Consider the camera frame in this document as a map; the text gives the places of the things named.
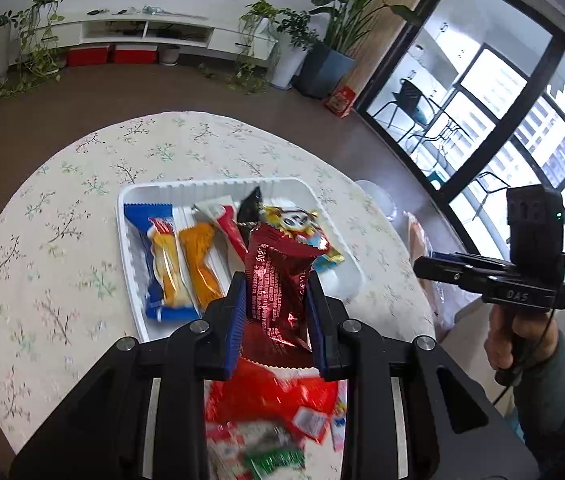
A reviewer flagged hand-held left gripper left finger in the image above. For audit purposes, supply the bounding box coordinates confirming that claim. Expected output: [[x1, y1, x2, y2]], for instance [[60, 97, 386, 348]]
[[10, 273, 248, 480]]

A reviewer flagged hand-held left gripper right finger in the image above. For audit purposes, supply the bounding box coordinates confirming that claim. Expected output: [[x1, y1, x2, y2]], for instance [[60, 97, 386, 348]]
[[306, 273, 539, 480]]

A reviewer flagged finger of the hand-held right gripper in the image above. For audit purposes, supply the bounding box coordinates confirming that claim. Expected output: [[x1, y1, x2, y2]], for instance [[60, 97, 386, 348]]
[[414, 256, 494, 289], [431, 252, 513, 269]]

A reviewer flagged white plastic tray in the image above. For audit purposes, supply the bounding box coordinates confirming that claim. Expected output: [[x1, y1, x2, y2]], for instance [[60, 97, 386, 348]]
[[116, 177, 367, 343]]

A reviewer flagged dark red snack packet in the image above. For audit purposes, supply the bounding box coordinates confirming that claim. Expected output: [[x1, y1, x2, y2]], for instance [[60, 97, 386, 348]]
[[240, 222, 331, 369]]

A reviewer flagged orange snack packet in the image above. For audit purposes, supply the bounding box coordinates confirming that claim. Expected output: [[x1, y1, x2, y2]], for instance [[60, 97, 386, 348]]
[[177, 222, 226, 311]]

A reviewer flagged panda print snack packet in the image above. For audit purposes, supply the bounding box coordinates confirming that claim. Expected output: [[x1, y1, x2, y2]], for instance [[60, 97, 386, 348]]
[[262, 206, 346, 274]]

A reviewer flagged blue white cake packet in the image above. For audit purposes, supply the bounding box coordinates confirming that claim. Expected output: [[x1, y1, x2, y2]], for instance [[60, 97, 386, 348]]
[[123, 202, 201, 322]]

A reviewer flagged red and white snack packet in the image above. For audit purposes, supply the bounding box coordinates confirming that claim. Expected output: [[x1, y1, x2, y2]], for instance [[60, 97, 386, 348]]
[[193, 200, 248, 262]]

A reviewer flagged black snack packet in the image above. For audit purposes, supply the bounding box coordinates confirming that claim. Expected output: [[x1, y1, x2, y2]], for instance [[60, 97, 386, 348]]
[[236, 186, 264, 226]]

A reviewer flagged person's right forearm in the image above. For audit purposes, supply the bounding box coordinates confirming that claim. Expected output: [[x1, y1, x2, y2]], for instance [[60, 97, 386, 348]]
[[511, 329, 565, 462]]

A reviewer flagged person's right hand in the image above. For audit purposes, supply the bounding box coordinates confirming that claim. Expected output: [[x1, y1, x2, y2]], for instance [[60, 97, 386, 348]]
[[484, 304, 561, 374]]

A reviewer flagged clear plastic snack bag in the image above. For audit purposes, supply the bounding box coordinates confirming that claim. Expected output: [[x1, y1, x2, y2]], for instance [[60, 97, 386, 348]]
[[404, 210, 459, 332]]

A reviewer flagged large red snack bag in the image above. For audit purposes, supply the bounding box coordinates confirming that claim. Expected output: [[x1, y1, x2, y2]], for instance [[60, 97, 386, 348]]
[[205, 359, 339, 442]]

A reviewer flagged small red white packet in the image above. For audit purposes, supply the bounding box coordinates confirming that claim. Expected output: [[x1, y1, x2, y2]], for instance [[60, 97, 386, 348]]
[[292, 407, 329, 444]]

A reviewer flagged clear plastic container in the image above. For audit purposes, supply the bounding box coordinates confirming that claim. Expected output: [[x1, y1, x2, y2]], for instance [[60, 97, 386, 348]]
[[355, 180, 398, 221]]

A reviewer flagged black metal table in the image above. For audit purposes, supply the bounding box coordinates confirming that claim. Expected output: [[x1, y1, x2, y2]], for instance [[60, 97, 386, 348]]
[[406, 110, 464, 162]]

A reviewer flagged green snack packet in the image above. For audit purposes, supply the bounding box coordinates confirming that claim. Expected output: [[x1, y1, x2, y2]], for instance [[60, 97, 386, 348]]
[[242, 447, 306, 474]]

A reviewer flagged black chair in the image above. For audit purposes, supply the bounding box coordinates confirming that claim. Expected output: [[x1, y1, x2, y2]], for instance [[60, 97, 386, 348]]
[[375, 77, 444, 129]]

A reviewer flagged red gift box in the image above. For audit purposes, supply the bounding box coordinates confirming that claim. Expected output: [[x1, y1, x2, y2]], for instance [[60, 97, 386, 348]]
[[325, 85, 358, 119]]

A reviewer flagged floral tablecloth round table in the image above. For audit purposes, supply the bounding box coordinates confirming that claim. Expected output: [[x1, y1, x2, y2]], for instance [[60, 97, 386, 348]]
[[0, 111, 436, 453]]

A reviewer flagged plant in blue-grey planter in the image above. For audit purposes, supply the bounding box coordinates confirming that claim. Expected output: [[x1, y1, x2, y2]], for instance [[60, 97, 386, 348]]
[[292, 0, 429, 100]]

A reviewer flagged plant in white planter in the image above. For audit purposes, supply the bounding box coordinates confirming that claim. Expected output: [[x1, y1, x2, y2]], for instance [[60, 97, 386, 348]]
[[269, 7, 321, 90]]

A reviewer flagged white media cabinet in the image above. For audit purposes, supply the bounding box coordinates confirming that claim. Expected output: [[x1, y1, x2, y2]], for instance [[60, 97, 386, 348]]
[[55, 12, 279, 69]]

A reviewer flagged trailing pothos plant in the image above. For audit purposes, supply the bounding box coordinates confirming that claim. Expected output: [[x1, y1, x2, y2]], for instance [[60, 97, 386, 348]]
[[199, 0, 283, 96]]

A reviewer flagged black cable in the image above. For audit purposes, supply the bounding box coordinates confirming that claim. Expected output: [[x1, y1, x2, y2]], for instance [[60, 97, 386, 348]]
[[492, 309, 564, 407]]

